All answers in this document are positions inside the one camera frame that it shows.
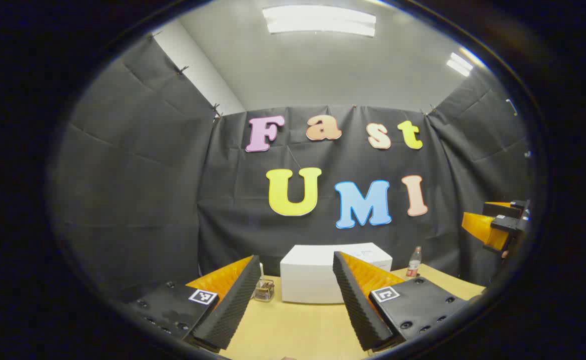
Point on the white microwave oven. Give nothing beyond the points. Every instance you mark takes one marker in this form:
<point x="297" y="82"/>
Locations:
<point x="308" y="275"/>

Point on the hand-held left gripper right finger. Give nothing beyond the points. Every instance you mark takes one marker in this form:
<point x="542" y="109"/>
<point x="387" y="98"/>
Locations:
<point x="358" y="305"/>

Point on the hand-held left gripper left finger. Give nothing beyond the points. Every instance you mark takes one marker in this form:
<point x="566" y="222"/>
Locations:
<point x="232" y="305"/>

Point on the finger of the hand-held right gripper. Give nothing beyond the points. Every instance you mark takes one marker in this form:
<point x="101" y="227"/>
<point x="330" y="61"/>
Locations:
<point x="483" y="227"/>
<point x="503" y="208"/>

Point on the clear bottle with red label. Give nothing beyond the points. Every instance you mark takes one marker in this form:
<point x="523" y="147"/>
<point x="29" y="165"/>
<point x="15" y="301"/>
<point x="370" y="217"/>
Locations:
<point x="413" y="264"/>

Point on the long ceiling light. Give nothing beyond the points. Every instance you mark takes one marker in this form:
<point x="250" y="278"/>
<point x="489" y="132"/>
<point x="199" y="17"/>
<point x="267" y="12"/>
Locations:
<point x="319" y="21"/>

